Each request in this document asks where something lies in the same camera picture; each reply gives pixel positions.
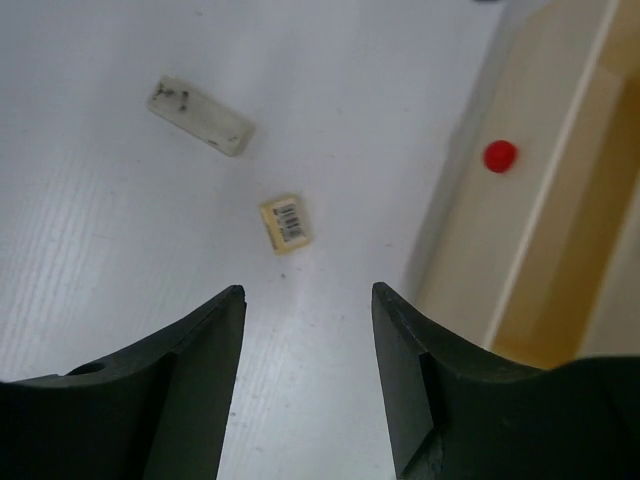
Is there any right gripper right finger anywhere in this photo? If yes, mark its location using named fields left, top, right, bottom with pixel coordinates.
left=371, top=282, right=639, bottom=479

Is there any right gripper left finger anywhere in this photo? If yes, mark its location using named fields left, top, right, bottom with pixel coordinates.
left=1, top=285, right=246, bottom=479

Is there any cream drawer cabinet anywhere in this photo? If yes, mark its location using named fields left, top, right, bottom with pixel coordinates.
left=413, top=1, right=639, bottom=368

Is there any small yellow eraser block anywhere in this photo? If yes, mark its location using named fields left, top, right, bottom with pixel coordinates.
left=259, top=194, right=312, bottom=255

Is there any white plastic strip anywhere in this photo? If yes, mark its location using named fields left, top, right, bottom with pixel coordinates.
left=147, top=76, right=255, bottom=157

